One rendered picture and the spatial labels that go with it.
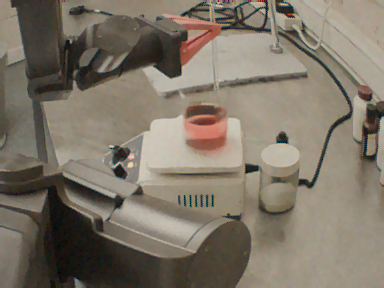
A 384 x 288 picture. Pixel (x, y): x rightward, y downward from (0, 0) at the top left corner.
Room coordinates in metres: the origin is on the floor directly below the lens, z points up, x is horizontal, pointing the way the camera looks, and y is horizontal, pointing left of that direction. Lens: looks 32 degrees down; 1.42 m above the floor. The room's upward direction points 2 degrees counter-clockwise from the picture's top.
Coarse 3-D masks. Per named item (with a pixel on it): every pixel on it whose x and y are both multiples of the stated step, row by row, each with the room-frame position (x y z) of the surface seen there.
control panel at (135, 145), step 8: (128, 144) 1.00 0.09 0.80; (136, 144) 0.98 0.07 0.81; (136, 152) 0.96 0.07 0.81; (104, 160) 0.99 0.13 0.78; (128, 160) 0.95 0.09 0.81; (136, 160) 0.94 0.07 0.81; (128, 168) 0.93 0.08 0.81; (136, 168) 0.92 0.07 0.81; (128, 176) 0.91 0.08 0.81; (136, 176) 0.90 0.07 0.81
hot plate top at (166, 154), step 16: (160, 128) 0.98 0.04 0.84; (176, 128) 0.98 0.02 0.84; (240, 128) 0.97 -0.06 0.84; (160, 144) 0.94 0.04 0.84; (176, 144) 0.94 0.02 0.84; (240, 144) 0.93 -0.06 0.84; (160, 160) 0.90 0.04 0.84; (176, 160) 0.90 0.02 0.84; (192, 160) 0.90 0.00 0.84; (208, 160) 0.90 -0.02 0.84; (224, 160) 0.90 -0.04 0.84; (240, 160) 0.89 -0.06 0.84
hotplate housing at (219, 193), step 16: (144, 144) 0.97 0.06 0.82; (144, 160) 0.93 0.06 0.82; (144, 176) 0.90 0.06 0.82; (160, 176) 0.89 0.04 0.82; (176, 176) 0.89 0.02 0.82; (192, 176) 0.89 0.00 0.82; (208, 176) 0.89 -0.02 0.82; (224, 176) 0.89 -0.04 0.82; (240, 176) 0.88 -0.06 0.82; (144, 192) 0.88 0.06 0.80; (160, 192) 0.88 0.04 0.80; (176, 192) 0.88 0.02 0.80; (192, 192) 0.88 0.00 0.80; (208, 192) 0.88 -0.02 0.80; (224, 192) 0.88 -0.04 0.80; (240, 192) 0.88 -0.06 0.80; (192, 208) 0.88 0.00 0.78; (208, 208) 0.88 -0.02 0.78; (224, 208) 0.88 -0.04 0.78; (240, 208) 0.88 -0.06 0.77
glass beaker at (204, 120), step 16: (192, 80) 0.96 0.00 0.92; (208, 80) 0.97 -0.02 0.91; (192, 96) 0.96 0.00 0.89; (208, 96) 0.97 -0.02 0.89; (224, 96) 0.91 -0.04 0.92; (192, 112) 0.91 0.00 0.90; (208, 112) 0.91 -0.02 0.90; (224, 112) 0.92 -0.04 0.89; (192, 128) 0.91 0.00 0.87; (208, 128) 0.91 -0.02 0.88; (224, 128) 0.92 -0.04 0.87; (192, 144) 0.91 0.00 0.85; (208, 144) 0.91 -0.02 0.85; (224, 144) 0.92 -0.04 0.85
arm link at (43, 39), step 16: (16, 0) 0.55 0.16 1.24; (32, 0) 0.56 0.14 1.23; (48, 0) 0.63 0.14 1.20; (32, 16) 0.65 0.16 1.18; (48, 16) 0.66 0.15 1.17; (32, 32) 0.68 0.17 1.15; (48, 32) 0.69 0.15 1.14; (32, 48) 0.71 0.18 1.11; (48, 48) 0.72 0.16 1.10; (64, 48) 0.83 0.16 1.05; (32, 64) 0.74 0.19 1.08; (48, 64) 0.75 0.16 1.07; (64, 64) 0.83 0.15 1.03; (32, 80) 0.76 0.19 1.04; (48, 80) 0.77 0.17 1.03; (32, 96) 0.80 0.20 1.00
